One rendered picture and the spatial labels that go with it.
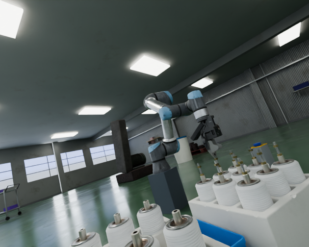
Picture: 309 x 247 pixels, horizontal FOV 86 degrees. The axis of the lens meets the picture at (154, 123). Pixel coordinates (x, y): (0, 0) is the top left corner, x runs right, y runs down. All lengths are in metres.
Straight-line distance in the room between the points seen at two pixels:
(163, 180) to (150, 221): 0.66
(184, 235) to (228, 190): 0.32
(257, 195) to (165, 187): 0.79
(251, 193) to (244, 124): 9.19
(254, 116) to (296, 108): 1.65
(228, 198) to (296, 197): 0.21
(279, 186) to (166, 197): 0.81
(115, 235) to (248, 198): 0.45
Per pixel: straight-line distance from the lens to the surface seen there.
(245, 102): 9.80
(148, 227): 0.70
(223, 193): 0.74
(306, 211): 0.79
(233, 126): 9.94
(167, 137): 1.39
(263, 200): 0.67
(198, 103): 0.90
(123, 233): 0.67
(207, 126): 0.90
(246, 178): 0.68
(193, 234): 0.49
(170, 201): 1.34
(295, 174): 0.86
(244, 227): 0.70
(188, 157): 4.95
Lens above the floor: 0.44
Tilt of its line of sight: 10 degrees up
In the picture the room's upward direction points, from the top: 18 degrees counter-clockwise
